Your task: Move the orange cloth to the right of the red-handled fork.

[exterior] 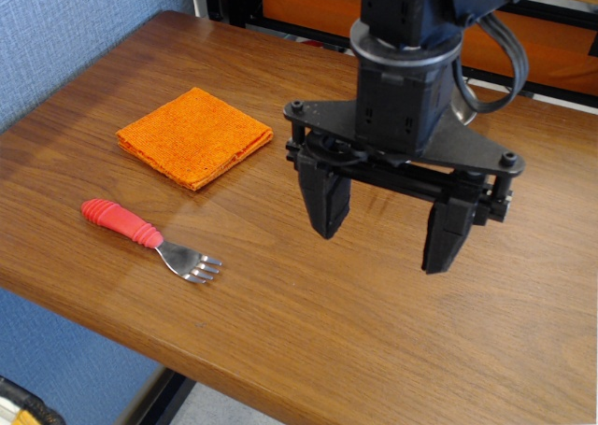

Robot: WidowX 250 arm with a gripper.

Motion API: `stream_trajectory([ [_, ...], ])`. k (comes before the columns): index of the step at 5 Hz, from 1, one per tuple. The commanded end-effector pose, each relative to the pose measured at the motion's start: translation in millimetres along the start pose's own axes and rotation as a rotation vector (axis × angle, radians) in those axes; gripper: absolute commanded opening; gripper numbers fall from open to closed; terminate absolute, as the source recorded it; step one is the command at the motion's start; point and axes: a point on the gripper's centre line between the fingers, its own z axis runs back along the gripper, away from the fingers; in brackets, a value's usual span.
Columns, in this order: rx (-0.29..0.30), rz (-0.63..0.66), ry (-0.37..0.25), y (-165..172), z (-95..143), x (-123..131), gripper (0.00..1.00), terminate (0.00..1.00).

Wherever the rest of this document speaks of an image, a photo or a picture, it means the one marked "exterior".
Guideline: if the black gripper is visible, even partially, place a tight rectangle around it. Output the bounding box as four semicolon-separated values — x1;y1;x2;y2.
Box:
284;62;524;275

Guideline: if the orange cloth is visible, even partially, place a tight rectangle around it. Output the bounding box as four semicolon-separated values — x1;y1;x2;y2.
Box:
117;88;274;191

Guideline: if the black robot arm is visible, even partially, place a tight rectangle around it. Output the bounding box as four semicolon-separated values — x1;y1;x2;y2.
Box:
284;0;529;274

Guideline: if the yellow black object corner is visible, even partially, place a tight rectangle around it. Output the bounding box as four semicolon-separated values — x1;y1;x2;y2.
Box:
1;376;66;425

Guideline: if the steel pan with handle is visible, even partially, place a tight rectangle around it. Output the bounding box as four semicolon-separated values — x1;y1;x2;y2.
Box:
451;86;477;126

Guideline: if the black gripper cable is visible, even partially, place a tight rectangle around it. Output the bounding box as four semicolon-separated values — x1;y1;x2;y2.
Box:
450;12;531;115

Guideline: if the red-handled metal fork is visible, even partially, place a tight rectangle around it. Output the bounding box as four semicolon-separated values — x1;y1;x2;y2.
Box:
80;199;222;284

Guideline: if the orange panel black frame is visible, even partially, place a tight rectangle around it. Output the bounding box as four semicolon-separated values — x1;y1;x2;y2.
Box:
206;0;597;113

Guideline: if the black table leg frame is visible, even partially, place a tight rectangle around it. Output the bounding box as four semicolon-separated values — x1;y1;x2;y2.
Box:
114;367;195;425

